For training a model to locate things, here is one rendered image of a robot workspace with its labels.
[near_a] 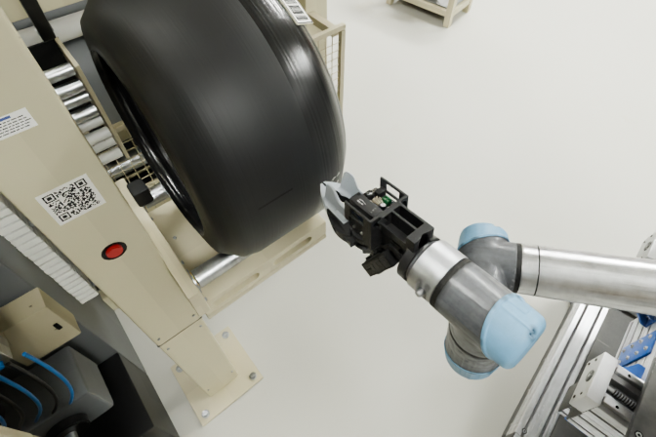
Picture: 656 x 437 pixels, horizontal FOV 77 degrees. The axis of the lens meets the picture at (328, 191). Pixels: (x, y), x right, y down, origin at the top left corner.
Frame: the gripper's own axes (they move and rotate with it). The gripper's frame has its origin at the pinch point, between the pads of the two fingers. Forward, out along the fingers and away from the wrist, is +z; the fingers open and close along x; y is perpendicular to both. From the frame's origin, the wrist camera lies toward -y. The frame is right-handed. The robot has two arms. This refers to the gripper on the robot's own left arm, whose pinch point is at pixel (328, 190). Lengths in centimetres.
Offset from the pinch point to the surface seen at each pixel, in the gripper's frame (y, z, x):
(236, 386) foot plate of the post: -117, 35, 29
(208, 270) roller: -26.9, 20.7, 19.9
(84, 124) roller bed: -9, 66, 25
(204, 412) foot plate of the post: -116, 35, 43
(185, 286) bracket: -24.2, 18.5, 25.4
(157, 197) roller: -25, 48, 20
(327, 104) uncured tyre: 10.0, 7.1, -6.7
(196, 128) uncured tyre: 14.8, 10.1, 13.6
